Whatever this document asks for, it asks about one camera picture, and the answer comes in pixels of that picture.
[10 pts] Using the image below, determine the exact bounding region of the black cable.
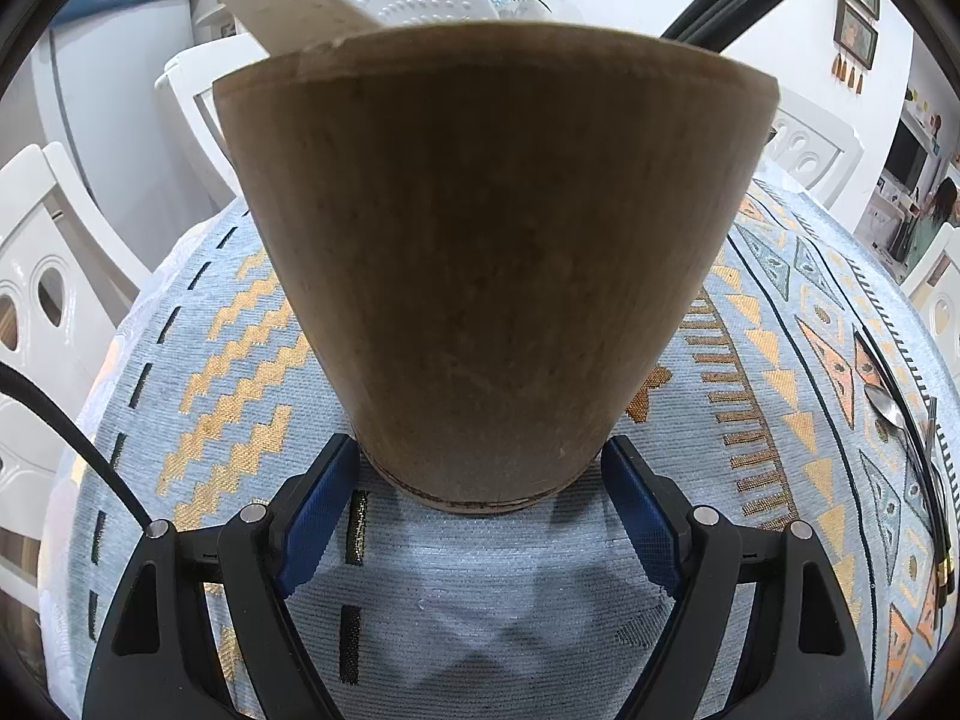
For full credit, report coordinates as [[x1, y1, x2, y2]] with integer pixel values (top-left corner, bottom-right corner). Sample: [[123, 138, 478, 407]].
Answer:
[[0, 359, 152, 529]]

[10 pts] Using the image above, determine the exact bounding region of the small silver spoon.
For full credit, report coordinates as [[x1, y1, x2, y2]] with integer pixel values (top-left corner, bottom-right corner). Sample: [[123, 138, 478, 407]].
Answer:
[[864, 383, 942, 494]]

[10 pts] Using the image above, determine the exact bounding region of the patterned blue table mat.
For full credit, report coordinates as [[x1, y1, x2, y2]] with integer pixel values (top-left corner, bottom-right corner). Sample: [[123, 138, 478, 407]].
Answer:
[[78, 167, 958, 718]]

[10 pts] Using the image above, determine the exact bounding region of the small framed picture lower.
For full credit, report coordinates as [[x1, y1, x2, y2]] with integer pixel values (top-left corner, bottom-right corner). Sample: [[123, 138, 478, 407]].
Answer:
[[833, 0, 878, 70]]

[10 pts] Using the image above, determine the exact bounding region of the silver refrigerator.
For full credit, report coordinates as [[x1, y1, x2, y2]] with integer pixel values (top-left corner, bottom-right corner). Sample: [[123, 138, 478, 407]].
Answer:
[[34, 0, 218, 268]]

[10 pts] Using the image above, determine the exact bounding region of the white chair near left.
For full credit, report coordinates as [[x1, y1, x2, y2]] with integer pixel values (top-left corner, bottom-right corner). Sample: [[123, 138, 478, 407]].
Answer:
[[0, 142, 149, 611]]

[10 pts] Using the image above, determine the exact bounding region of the white chair far left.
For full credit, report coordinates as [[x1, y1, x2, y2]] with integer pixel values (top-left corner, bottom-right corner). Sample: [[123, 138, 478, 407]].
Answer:
[[155, 32, 268, 208]]

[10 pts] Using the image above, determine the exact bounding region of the white chair far right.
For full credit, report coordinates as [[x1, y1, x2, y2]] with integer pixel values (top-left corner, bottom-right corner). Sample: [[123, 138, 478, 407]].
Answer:
[[761, 86, 864, 211]]

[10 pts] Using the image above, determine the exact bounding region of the brown wooden utensil holder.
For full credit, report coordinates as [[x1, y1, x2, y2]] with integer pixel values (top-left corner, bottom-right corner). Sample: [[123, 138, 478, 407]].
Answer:
[[213, 21, 779, 514]]

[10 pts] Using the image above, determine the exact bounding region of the white chair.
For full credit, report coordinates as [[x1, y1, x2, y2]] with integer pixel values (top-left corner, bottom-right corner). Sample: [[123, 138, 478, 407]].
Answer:
[[761, 86, 864, 211], [0, 142, 149, 611], [155, 32, 268, 208]]

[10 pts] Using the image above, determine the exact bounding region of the white chair right edge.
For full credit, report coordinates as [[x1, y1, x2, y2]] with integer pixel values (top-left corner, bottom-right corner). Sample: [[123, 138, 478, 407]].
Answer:
[[901, 223, 960, 383]]

